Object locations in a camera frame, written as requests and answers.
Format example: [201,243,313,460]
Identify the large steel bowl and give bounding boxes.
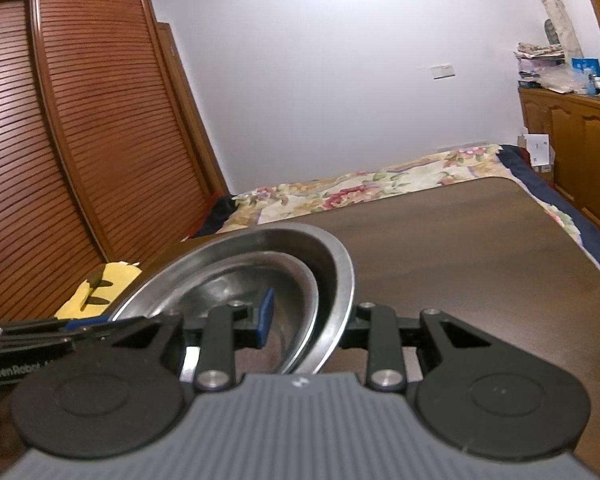
[106,222,355,374]

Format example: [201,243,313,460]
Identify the white floral square plate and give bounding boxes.
[180,347,200,384]

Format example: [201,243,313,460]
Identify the small steel bowl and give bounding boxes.
[164,252,320,374]

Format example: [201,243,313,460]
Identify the floral bed quilt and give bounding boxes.
[214,143,581,246]

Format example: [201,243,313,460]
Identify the brown louvered wardrobe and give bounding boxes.
[0,0,227,322]

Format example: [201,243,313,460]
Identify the navy bed sheet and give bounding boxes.
[498,144,600,270]

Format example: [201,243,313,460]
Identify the white paper bag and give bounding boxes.
[524,133,552,167]

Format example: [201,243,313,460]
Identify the wooden sideboard cabinet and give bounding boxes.
[518,88,600,229]

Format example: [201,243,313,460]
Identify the folded cloth stack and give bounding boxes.
[514,42,566,88]

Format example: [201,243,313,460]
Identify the blue white box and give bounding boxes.
[571,58,600,96]

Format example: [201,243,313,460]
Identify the cream curtain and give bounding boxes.
[541,0,583,58]

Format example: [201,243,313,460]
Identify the white wall switch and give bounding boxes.
[430,64,455,80]

